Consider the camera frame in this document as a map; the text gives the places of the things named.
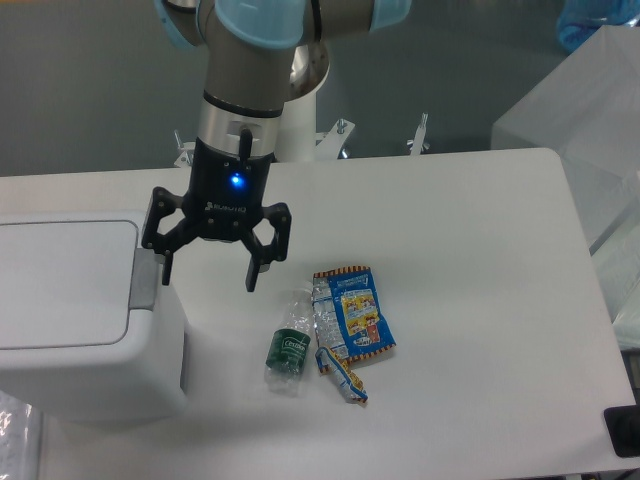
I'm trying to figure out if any blue snack wrapper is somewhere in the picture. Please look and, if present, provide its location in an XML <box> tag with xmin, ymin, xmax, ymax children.
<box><xmin>312</xmin><ymin>265</ymin><xmax>396</xmax><ymax>364</ymax></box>

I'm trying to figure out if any translucent white box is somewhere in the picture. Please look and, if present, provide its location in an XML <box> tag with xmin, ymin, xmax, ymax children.
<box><xmin>491</xmin><ymin>26</ymin><xmax>639</xmax><ymax>351</ymax></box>

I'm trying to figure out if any grey lid push button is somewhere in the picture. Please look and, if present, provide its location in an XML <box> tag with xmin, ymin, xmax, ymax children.
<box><xmin>128</xmin><ymin>248</ymin><xmax>161</xmax><ymax>311</ymax></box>

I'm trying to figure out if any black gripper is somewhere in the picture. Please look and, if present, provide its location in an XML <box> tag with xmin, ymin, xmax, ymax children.
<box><xmin>142</xmin><ymin>137</ymin><xmax>292</xmax><ymax>292</ymax></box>

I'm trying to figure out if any crushed clear plastic bottle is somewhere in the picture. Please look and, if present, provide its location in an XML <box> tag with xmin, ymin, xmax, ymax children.
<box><xmin>264</xmin><ymin>281</ymin><xmax>314</xmax><ymax>397</ymax></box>

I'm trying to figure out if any blue plastic bag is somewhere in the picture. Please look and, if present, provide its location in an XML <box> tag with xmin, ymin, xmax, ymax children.
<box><xmin>556</xmin><ymin>1</ymin><xmax>639</xmax><ymax>53</ymax></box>

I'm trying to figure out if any clear plastic bag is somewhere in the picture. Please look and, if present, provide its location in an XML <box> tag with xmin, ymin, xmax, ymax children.
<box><xmin>1</xmin><ymin>392</ymin><xmax>43</xmax><ymax>479</ymax></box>

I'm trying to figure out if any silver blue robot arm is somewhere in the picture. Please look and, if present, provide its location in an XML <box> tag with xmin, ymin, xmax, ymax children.
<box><xmin>142</xmin><ymin>0</ymin><xmax>412</xmax><ymax>291</ymax></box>

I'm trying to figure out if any white trash can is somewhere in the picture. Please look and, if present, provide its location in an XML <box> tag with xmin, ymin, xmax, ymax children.
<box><xmin>1</xmin><ymin>210</ymin><xmax>187</xmax><ymax>422</ymax></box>

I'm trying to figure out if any black device at edge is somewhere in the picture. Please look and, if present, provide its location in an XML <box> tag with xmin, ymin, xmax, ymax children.
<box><xmin>604</xmin><ymin>405</ymin><xmax>639</xmax><ymax>458</ymax></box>

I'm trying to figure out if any metal levelling bolt right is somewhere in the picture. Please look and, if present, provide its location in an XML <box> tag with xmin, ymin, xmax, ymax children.
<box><xmin>406</xmin><ymin>112</ymin><xmax>430</xmax><ymax>156</ymax></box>

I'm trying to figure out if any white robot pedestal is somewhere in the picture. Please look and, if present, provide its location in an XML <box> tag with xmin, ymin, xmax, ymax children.
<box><xmin>275</xmin><ymin>42</ymin><xmax>330</xmax><ymax>163</ymax></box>

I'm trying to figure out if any white trash can lid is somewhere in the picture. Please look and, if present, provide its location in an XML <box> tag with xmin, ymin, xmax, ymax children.
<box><xmin>1</xmin><ymin>220</ymin><xmax>138</xmax><ymax>350</ymax></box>

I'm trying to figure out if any torn snack wrapper strip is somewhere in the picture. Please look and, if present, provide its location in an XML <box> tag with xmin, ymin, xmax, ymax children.
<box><xmin>315</xmin><ymin>345</ymin><xmax>368</xmax><ymax>404</ymax></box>

